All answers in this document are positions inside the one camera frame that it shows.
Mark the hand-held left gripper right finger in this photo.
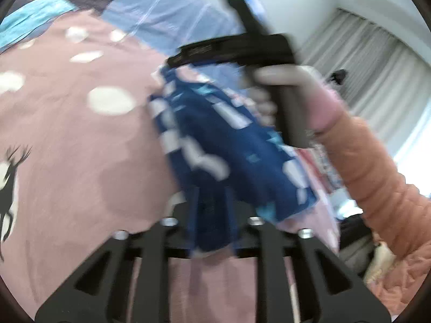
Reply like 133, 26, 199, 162
236, 215, 393, 323

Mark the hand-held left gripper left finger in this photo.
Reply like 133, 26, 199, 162
35, 193, 191, 323

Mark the blue star print fleece pajama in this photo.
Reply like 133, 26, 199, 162
148, 62, 319, 259

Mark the person's right forearm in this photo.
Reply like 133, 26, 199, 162
311, 81, 431, 259

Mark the person's right hand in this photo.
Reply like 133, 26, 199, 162
247, 65, 334, 133

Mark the blue plaid sheet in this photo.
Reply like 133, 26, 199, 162
101, 0, 270, 98

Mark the floral folded garment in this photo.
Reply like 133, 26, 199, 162
303, 143, 342, 191

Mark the pink polka dot blanket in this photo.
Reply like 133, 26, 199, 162
0, 8, 340, 323

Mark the grey pleated curtain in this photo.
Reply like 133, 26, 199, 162
296, 7, 431, 199

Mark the light blue cloth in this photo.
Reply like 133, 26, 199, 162
0, 0, 79, 54

